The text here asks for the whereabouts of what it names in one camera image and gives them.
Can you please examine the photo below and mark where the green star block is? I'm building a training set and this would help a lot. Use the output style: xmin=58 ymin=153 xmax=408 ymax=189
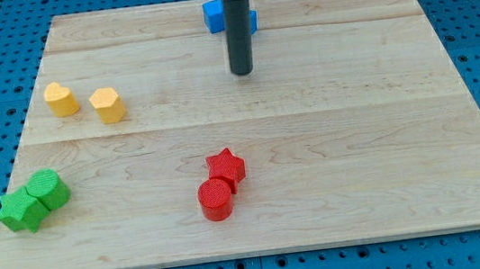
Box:
xmin=0 ymin=186 xmax=50 ymax=233

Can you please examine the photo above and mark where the light wooden board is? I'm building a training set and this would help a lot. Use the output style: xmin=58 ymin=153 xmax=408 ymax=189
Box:
xmin=0 ymin=0 xmax=480 ymax=269

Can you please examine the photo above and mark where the red cylinder block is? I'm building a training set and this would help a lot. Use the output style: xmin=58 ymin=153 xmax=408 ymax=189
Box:
xmin=197 ymin=178 xmax=233 ymax=221

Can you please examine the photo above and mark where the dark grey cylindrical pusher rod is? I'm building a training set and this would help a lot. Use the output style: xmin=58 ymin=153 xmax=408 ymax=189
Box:
xmin=222 ymin=0 xmax=253 ymax=76

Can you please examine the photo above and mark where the blue cube block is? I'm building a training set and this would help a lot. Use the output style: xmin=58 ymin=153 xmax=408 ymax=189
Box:
xmin=202 ymin=0 xmax=258 ymax=34

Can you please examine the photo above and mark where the red star block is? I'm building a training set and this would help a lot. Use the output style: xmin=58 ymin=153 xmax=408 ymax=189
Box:
xmin=205 ymin=148 xmax=247 ymax=194

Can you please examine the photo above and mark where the green cylinder block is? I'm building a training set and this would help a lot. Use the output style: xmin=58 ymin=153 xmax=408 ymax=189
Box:
xmin=25 ymin=168 xmax=71 ymax=211

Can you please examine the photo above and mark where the yellow hexagon block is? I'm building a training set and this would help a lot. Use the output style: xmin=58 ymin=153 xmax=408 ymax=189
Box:
xmin=89 ymin=87 xmax=127 ymax=124

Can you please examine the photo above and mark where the yellow heart block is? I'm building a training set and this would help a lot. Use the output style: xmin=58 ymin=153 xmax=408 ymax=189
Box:
xmin=43 ymin=82 xmax=80 ymax=117

